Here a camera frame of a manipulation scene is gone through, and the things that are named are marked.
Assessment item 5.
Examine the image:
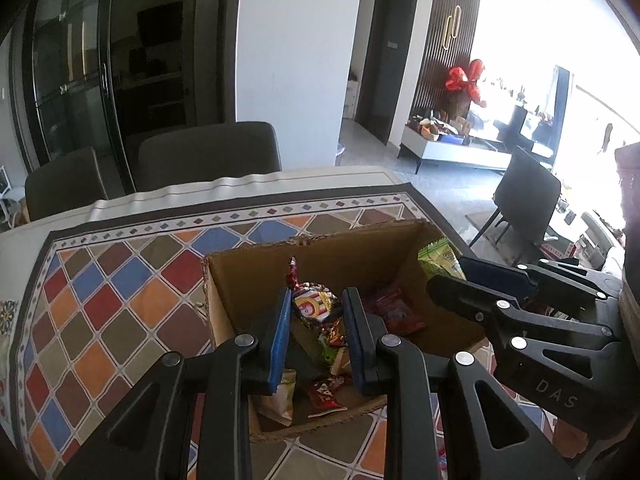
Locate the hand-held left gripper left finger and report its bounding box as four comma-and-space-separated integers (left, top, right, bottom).
57, 286, 296, 480

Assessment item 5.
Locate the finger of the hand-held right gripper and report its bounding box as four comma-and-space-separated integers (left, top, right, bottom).
426, 274, 617, 357
457, 255, 623, 308

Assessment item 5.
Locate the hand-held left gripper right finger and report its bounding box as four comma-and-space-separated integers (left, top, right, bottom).
341, 286, 566, 480

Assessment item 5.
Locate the green cracker packet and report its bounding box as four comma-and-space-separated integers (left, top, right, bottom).
287, 317, 331, 386

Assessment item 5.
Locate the small green yellow snack packet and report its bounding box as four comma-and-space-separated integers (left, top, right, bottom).
417, 238, 468, 281

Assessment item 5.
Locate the small red snack packet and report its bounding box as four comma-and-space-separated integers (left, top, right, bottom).
361, 285, 427, 335

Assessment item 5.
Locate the red and white snack packet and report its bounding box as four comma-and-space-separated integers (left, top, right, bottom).
304, 376, 348, 418

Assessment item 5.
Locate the brown cardboard box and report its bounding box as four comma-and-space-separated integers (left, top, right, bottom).
201, 218, 493, 445

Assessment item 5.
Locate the black dining chair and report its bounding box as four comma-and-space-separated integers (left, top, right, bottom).
470, 146, 562, 266

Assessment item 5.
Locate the white low cabinet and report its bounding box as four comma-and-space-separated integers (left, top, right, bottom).
397, 124, 513, 175

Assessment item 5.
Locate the colourful chequered tablecloth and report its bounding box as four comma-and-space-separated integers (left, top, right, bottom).
7, 182, 501, 480

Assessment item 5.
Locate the pile of clutter on cabinet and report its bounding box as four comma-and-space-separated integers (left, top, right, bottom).
407, 110, 473, 143

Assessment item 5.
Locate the grey upholstered chair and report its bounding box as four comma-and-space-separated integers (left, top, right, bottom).
25, 147, 108, 221
137, 121, 282, 193

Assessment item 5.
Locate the white carton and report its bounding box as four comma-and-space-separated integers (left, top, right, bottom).
344, 72, 360, 120

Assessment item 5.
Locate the dark wooden door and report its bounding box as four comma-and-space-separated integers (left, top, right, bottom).
355, 0, 421, 146

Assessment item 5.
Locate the black framed glass door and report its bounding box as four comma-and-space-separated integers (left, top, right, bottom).
10, 0, 116, 171

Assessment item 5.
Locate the gold loop wall lamp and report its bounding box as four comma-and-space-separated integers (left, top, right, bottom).
445, 6, 463, 53

